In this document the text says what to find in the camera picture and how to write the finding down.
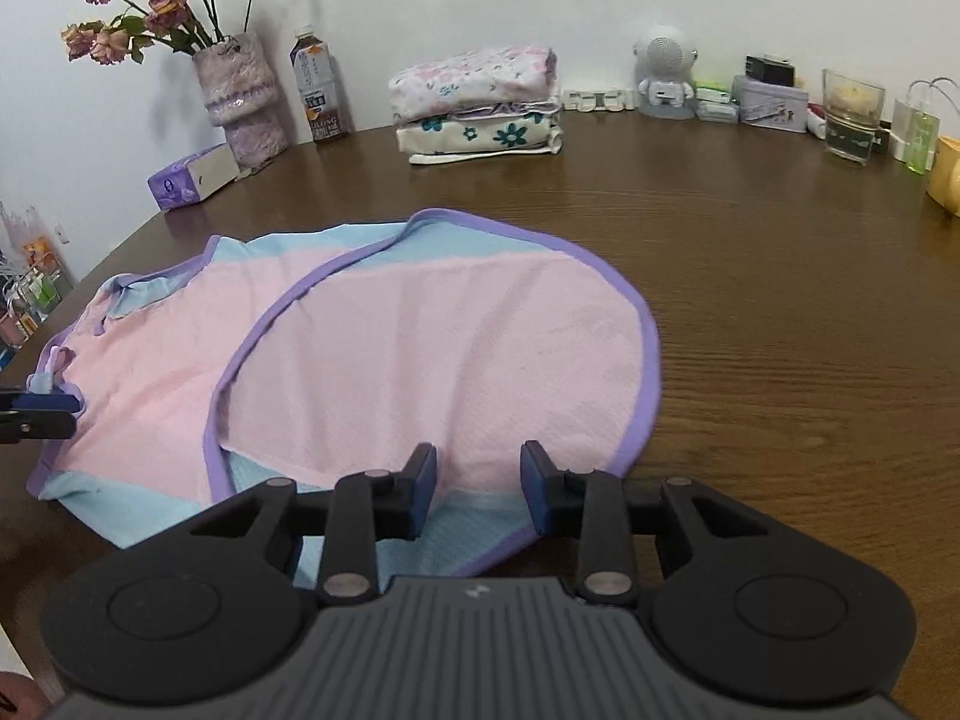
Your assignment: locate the purple fuzzy vase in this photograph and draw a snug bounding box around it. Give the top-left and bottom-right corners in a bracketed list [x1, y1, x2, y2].
[191, 31, 292, 172]

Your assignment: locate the yellow mug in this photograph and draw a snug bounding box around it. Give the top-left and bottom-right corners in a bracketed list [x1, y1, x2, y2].
[925, 135, 960, 217]

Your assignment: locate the white robot speaker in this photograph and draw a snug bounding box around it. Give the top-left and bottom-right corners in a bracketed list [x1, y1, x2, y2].
[632, 24, 700, 119]

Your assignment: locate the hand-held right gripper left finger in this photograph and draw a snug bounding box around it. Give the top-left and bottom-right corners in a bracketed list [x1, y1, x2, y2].
[191, 442, 438, 605]

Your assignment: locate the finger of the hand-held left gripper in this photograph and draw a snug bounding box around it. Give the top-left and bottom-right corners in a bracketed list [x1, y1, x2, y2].
[0, 388, 82, 415]
[0, 414, 76, 445]

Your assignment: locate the pink and blue sleeveless top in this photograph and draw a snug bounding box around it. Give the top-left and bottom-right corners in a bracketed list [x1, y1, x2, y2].
[26, 208, 662, 590]

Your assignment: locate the green spray bottle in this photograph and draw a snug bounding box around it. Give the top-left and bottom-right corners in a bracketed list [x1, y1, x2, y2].
[904, 109, 942, 176]

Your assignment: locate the folded pink floral cloth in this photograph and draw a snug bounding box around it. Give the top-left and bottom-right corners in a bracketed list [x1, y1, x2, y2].
[388, 45, 560, 122]

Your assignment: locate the black charger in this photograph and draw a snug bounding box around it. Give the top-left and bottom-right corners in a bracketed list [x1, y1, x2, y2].
[745, 54, 796, 87]

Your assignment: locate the purple tissue box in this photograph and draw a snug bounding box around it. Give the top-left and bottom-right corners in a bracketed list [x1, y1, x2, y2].
[146, 142, 241, 211]

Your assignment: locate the rack with small packets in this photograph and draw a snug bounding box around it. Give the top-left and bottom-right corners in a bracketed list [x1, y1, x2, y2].
[0, 199, 76, 372]

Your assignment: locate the white charger block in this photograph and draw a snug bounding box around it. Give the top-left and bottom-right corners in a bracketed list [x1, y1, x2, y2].
[890, 97, 938, 162]

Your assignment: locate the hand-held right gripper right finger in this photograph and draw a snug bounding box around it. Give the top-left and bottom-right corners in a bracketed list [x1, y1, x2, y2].
[520, 441, 773, 605]

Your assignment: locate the folded cream floral cloth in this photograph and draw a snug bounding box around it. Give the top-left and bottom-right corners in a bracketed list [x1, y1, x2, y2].
[395, 106, 565, 166]

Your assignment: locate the tea bottle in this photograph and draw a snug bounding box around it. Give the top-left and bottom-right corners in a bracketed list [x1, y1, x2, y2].
[289, 25, 350, 143]

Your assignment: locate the printed tin box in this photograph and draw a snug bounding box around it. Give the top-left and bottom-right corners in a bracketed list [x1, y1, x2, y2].
[733, 75, 811, 136]

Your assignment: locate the glass cup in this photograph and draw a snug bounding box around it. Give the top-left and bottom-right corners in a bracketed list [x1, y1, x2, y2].
[821, 69, 887, 166]

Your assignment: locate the white cable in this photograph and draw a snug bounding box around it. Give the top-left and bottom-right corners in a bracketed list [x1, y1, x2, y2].
[907, 75, 960, 117]

